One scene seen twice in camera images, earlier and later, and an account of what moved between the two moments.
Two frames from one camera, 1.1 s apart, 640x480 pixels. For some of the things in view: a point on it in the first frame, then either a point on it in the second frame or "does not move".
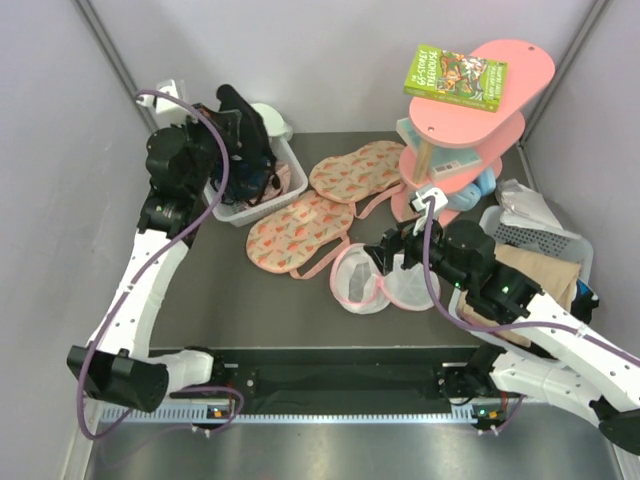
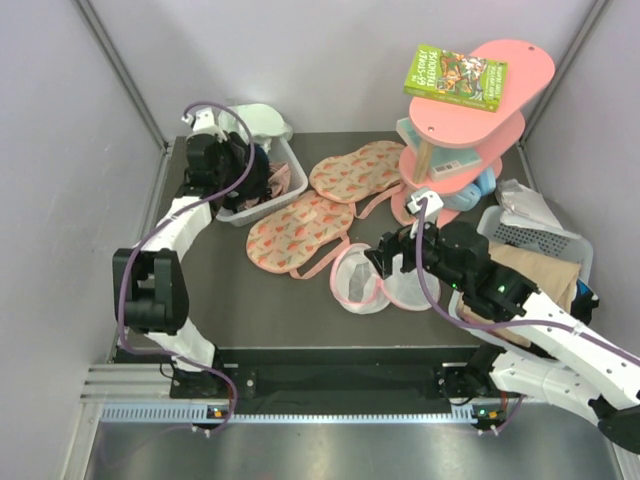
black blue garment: [584, 302] does not move
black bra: [256, 141] -> [235, 160]
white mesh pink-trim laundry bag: [358, 284] does not move
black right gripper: [384, 252] does not move
